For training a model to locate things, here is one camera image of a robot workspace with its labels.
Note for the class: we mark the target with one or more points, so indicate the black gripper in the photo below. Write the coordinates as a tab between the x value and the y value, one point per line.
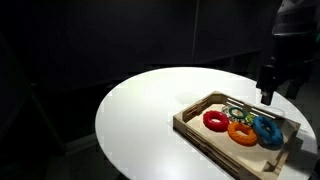
266	78

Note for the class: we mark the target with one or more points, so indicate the wooden slatted tray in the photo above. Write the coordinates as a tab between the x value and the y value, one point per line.
230	151

